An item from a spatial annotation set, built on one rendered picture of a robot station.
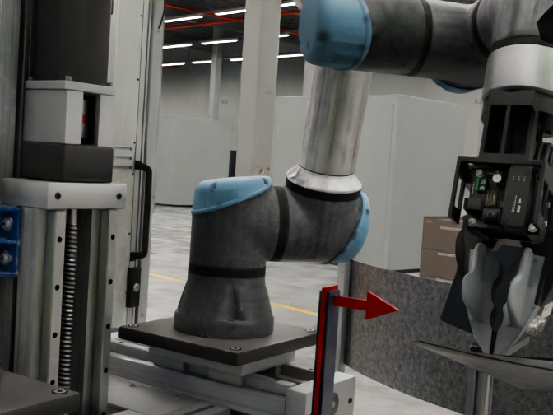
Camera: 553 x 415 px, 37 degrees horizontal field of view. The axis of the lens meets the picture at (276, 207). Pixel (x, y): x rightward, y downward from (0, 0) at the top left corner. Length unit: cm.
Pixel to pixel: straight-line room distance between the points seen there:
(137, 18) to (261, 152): 477
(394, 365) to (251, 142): 469
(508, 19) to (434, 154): 1027
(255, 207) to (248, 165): 618
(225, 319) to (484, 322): 57
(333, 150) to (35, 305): 47
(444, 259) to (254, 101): 222
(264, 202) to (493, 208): 58
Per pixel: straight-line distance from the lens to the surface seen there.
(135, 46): 272
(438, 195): 1113
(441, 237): 762
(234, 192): 118
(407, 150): 1055
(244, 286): 120
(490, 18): 78
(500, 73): 73
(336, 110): 119
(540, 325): 129
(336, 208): 122
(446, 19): 81
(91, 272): 112
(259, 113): 738
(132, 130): 270
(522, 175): 67
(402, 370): 287
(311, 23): 78
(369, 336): 301
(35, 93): 111
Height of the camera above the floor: 129
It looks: 3 degrees down
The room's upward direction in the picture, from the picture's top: 4 degrees clockwise
